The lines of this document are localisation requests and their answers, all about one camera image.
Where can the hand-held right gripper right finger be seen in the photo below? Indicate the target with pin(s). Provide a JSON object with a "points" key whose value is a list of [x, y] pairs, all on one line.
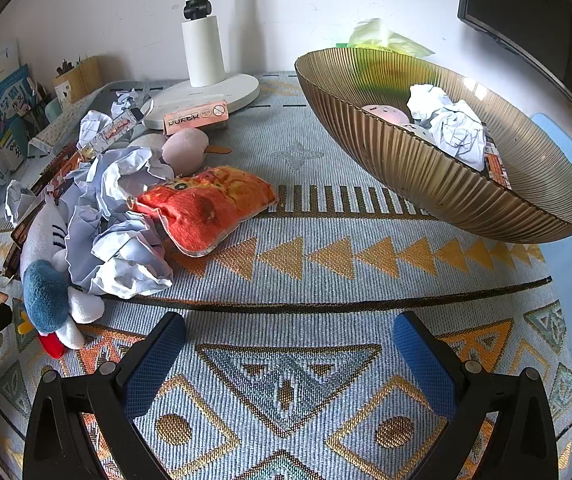
{"points": [[423, 360]]}

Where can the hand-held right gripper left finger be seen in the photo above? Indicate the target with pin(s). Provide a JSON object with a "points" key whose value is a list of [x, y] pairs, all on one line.
{"points": [[156, 360]]}

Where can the white and blue plush toy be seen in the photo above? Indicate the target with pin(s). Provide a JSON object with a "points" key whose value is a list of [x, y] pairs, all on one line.
{"points": [[46, 290]]}

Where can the brown long snack packet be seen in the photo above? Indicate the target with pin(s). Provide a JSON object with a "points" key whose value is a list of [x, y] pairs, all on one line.
{"points": [[26, 240]]}

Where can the white paper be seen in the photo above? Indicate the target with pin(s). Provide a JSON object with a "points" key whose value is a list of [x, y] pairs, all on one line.
{"points": [[121, 260], [428, 97], [126, 170], [16, 202], [91, 127], [126, 100], [458, 135]]}

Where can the dark brown snack packet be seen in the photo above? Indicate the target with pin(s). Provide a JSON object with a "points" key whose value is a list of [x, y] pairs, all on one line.
{"points": [[58, 170]]}

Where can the orange plush pillow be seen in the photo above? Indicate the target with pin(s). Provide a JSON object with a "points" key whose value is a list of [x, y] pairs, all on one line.
{"points": [[206, 205]]}

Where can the woven wicker basket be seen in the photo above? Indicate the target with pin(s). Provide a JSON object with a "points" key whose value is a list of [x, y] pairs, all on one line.
{"points": [[415, 180]]}

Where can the pink plush popsicle toy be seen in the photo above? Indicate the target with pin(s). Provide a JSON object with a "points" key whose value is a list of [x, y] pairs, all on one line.
{"points": [[186, 147]]}

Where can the red white snack packet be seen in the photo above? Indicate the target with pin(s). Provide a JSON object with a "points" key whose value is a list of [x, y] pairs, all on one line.
{"points": [[116, 127]]}

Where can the patterned woven table cloth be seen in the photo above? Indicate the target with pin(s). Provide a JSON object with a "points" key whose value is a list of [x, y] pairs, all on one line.
{"points": [[316, 220]]}

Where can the dark pen cup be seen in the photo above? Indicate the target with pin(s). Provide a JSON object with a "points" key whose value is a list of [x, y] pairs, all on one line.
{"points": [[36, 110]]}

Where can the teal container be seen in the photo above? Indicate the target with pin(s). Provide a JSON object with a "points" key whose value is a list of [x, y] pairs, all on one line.
{"points": [[55, 110]]}

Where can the orange printed packet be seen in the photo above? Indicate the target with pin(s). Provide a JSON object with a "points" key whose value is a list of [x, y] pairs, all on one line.
{"points": [[495, 160]]}

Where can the white dotted ball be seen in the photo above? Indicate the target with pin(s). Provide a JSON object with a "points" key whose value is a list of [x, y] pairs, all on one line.
{"points": [[415, 130]]}

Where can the pink playing card box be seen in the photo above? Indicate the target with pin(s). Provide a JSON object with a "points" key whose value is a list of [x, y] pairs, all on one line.
{"points": [[191, 119]]}

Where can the tan pen holder box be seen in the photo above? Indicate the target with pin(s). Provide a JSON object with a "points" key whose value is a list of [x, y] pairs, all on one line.
{"points": [[83, 85]]}

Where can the pink dotted ball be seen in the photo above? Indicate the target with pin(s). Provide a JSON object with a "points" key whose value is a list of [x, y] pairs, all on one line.
{"points": [[380, 112]]}

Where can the bunch of pens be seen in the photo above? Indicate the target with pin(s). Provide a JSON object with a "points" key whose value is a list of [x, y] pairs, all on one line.
{"points": [[66, 66]]}

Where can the white lamp stand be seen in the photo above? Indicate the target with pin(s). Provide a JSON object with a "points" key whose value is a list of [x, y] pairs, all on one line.
{"points": [[203, 45]]}

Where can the green tissue pack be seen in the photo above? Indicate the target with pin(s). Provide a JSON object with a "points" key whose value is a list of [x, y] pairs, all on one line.
{"points": [[380, 35]]}

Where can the black monitor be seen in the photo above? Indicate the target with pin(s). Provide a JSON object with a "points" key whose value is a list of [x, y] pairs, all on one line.
{"points": [[530, 0]]}

